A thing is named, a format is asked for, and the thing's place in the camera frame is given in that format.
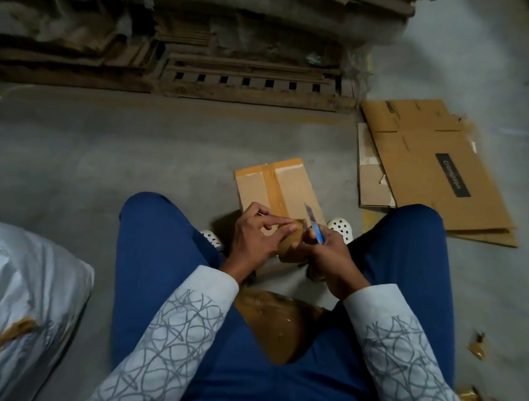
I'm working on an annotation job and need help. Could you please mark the person's left hand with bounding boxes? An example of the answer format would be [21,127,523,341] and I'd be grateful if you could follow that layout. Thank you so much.
[219,200,299,286]

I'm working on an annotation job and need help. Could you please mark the person's right hand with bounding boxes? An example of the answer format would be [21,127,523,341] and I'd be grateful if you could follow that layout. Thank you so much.
[277,221,374,302]

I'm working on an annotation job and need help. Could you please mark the blue-handled cutter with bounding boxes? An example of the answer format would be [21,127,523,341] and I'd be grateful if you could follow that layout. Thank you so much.
[301,202,329,246]

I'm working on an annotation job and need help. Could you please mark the brown packing tape roll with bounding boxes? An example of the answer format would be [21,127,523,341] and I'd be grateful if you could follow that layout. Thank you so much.
[274,219,314,264]

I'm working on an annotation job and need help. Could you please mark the small brown cardboard box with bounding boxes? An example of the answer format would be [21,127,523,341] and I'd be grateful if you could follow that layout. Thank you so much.
[231,154,333,230]

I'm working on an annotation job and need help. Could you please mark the person's right forearm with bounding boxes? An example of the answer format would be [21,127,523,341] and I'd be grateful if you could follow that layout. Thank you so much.
[337,281,488,401]

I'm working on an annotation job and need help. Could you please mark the person's left forearm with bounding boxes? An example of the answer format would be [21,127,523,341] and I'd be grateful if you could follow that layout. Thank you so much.
[82,259,242,401]

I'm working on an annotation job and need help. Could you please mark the person's right white clog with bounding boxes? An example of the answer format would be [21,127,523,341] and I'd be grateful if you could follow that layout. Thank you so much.
[306,215,356,285]

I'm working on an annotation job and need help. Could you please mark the person's white clog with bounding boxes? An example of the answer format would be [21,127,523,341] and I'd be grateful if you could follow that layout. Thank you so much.
[199,229,225,251]
[306,215,356,285]

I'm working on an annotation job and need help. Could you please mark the person's left white clog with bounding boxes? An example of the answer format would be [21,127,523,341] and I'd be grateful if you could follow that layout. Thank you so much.
[199,229,225,251]

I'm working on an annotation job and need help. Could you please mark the small cardboard box being taped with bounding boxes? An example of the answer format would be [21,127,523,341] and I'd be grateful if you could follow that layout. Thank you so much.
[352,121,403,212]

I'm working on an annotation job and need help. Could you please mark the person's blue trousers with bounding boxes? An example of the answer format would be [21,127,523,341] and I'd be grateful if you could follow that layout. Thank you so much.
[106,186,466,401]

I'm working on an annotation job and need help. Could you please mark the large flat black-label cardboard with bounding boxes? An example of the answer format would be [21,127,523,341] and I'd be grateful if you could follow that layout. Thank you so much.
[352,95,522,237]

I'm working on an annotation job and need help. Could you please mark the flat brown cardboard sheet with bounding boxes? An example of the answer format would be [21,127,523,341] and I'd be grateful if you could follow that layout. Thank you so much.
[450,223,520,249]

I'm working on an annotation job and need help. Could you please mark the brown plastic-wrapped stool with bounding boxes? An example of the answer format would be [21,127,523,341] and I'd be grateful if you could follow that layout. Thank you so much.
[230,286,334,368]

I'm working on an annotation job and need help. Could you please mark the wooden pallet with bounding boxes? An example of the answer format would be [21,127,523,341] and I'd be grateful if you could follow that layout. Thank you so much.
[0,0,439,118]

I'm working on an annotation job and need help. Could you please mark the white woven sack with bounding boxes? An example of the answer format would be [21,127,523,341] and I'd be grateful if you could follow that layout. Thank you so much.
[0,219,98,401]

